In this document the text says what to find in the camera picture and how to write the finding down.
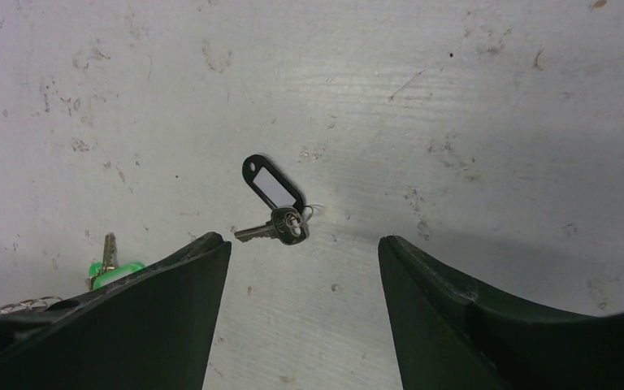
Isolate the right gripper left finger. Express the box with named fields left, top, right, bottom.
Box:
left=0, top=232, right=232, bottom=389

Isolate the key with green tag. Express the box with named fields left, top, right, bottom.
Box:
left=87, top=232, right=145, bottom=291

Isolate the metal disc with keyrings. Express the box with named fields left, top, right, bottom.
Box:
left=0, top=296, right=63, bottom=315

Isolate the key with black head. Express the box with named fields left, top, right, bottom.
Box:
left=234, top=154, right=314, bottom=246

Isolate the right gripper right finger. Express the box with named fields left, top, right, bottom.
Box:
left=378, top=236, right=624, bottom=389

